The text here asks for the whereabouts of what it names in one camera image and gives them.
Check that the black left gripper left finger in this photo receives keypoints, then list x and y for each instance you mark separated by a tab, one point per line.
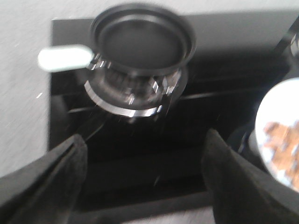
45	191

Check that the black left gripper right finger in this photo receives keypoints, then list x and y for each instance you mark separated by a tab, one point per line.
242	193

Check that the brown meat pieces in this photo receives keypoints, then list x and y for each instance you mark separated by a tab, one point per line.
283	141

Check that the light blue plate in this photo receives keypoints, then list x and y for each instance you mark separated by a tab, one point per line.
280	104

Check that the black frying pan mint handle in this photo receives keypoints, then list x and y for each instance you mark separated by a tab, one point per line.
136	39

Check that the black glass gas hob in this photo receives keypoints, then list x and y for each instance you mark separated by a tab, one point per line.
238	58

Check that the left black burner with support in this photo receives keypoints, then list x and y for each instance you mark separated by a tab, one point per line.
135	97

